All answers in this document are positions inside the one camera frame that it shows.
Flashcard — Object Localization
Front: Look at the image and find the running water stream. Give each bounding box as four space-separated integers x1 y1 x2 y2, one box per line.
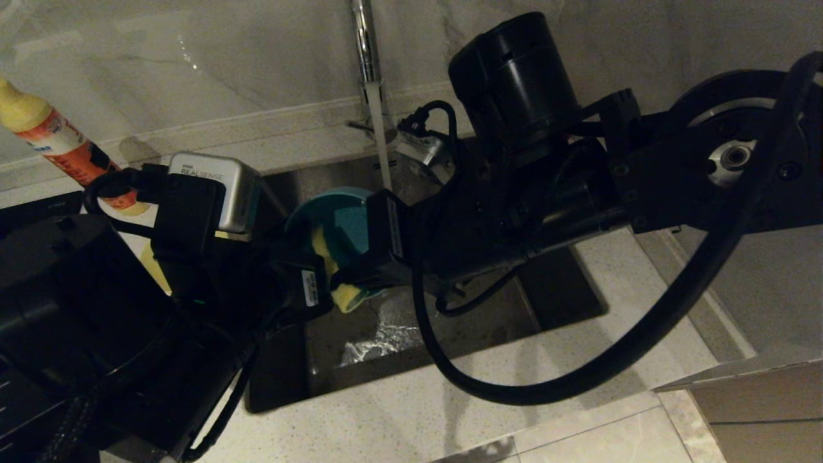
366 82 395 192

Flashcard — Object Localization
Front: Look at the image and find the blue plastic bowl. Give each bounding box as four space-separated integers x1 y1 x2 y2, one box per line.
284 186 388 304

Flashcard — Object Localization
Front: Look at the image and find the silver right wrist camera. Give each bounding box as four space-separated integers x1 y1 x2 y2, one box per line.
395 125 452 188

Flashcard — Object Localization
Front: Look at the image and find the thick black hose cable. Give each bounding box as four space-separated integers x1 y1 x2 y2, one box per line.
411 50 823 406

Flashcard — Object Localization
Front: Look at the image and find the green yellow sponge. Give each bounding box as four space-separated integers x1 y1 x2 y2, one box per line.
311 225 368 314

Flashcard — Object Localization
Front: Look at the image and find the orange detergent bottle yellow cap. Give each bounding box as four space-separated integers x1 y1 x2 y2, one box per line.
0 77 152 217

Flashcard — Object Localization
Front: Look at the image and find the stainless steel sink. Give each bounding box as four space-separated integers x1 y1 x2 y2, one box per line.
246 132 608 413

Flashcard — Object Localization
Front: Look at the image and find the black induction cooktop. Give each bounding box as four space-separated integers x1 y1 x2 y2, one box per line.
0 191 86 227

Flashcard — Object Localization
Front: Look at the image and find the chrome faucet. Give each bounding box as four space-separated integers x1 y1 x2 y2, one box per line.
346 0 399 141

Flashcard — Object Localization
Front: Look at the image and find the yellow plastic bowl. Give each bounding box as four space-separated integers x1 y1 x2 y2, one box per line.
140 240 172 295

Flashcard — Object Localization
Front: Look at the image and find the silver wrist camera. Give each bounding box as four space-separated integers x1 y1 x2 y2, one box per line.
168 152 262 234
395 125 452 188

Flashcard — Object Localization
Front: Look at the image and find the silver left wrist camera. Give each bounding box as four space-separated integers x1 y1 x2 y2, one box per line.
168 152 262 234

